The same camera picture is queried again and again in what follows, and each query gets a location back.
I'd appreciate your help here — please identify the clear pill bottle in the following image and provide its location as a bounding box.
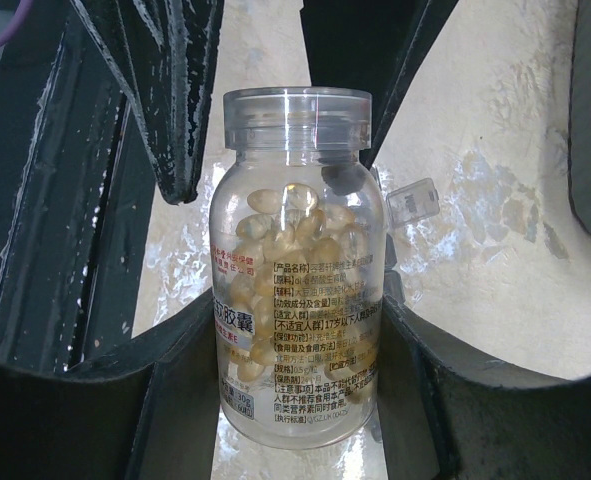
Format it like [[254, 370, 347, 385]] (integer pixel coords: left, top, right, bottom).
[[209, 87, 386, 450]]

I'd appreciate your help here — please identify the grey weekly pill organizer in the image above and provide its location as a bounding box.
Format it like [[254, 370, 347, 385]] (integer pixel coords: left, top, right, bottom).
[[369, 164, 441, 306]]

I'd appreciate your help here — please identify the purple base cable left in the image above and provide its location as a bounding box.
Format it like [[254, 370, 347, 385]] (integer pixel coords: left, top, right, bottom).
[[0, 0, 36, 54]]

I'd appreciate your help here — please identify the black table front rail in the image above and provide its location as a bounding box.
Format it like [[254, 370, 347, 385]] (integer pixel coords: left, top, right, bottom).
[[0, 1, 155, 374]]

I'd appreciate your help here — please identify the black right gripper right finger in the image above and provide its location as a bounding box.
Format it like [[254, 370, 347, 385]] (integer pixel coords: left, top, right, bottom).
[[378, 295, 591, 479]]

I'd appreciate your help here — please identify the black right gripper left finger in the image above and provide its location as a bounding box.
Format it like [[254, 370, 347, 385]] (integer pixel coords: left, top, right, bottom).
[[0, 293, 220, 479]]

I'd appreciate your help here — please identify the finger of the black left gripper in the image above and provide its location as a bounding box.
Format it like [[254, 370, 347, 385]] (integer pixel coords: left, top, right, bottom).
[[300, 0, 457, 168], [73, 0, 224, 205]]

